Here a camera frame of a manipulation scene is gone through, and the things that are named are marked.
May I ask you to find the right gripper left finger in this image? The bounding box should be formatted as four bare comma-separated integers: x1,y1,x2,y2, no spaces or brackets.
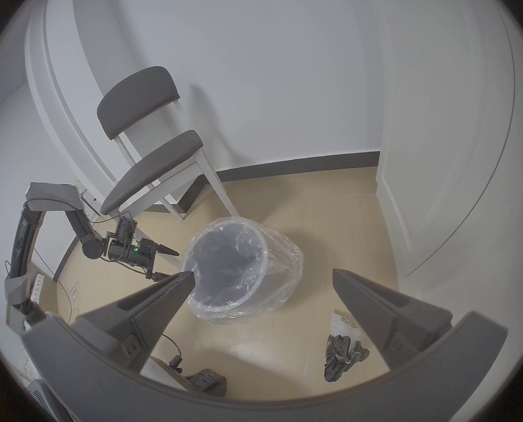
73,271,196,371

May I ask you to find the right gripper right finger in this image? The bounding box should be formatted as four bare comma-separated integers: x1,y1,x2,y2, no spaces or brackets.
333,268,454,373

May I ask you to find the clear plastic bag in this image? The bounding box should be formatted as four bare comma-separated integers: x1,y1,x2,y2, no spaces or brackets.
182,217,304,323

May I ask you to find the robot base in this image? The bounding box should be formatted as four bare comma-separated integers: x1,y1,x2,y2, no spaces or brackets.
140,354,228,398

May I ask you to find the crumpled black plastic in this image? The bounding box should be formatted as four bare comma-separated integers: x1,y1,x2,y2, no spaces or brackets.
323,334,370,383

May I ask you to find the pale grey trash bin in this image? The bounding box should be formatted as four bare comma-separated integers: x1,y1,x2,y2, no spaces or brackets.
183,220,272,320

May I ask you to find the white power strip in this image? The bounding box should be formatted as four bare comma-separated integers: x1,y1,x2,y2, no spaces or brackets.
27,271,46,302

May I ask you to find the grey and white chair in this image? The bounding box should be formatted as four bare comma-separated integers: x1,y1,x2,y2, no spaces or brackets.
96,65,241,223

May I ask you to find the white wardrobe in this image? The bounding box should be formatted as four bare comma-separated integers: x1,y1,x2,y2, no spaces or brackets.
373,0,523,324

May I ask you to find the black cable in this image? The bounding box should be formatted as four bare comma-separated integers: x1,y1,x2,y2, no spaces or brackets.
159,334,185,370

